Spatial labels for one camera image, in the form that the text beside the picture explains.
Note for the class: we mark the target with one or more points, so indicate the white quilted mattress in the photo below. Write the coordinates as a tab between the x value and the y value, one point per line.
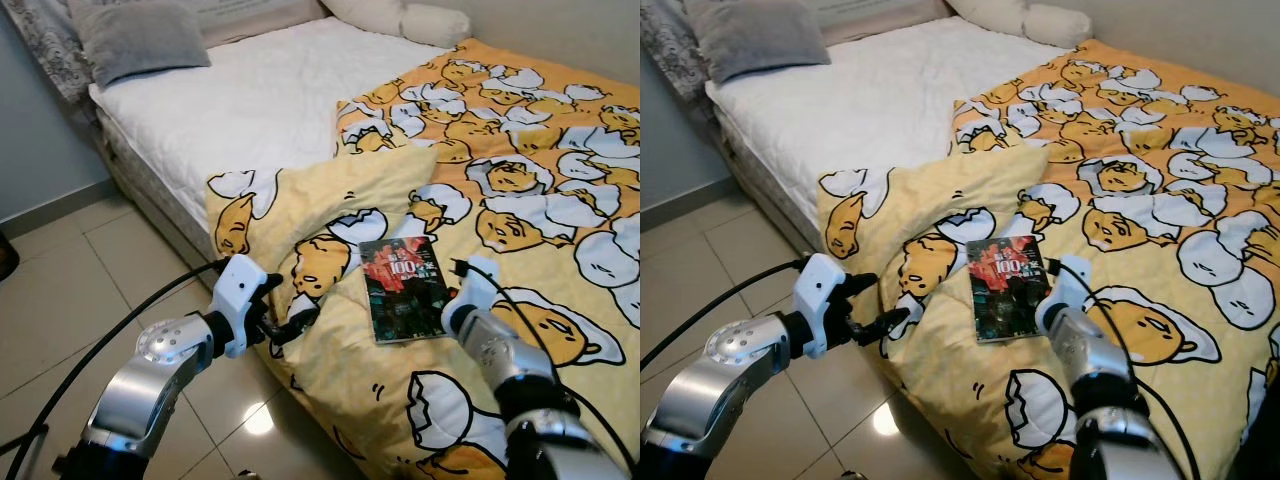
260	110
880	110

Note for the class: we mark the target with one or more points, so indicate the dark brown round object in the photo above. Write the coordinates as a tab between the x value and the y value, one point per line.
8	258

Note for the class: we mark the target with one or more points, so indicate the dark red manga book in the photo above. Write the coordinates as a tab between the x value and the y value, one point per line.
400	295
1005	295

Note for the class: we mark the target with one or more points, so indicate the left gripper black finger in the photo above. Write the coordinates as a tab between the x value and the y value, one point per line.
292	326
862	285
270	285
882	327

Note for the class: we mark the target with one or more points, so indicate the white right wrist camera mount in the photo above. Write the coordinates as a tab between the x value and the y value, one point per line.
478	290
1070	290

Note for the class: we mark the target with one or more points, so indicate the small cream pillow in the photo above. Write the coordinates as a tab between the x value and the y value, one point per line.
1058	25
435	25

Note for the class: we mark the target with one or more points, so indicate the yellow cartoon egg quilt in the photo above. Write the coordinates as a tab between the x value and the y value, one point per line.
520	170
1150	170

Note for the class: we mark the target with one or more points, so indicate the large cream pillow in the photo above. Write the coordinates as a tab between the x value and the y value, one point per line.
985	12
365	12

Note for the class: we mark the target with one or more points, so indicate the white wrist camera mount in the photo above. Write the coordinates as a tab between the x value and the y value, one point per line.
478	290
1070	290
238	300
820	300

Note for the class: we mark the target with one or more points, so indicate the grey plush pillow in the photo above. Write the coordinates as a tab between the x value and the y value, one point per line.
755	38
135	40

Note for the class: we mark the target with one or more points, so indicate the black nightstand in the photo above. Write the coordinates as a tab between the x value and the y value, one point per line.
1260	450

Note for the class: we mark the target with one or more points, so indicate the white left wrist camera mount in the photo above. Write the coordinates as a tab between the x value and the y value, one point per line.
238	300
820	300

